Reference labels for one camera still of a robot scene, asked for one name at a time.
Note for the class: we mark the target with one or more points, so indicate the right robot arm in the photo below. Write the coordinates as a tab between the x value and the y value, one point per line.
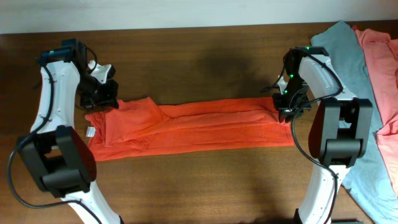
340	130

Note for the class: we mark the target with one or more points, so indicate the orange soccer t-shirt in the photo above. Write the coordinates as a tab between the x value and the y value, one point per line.
143	128

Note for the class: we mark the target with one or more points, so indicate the pink coral t-shirt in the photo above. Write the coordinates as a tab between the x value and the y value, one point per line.
380	53

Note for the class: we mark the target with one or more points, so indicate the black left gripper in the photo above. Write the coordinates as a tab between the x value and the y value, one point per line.
109	101

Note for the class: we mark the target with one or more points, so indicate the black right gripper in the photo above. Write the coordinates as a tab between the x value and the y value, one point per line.
284	109

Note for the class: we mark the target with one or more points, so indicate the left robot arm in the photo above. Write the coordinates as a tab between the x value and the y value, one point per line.
56	157

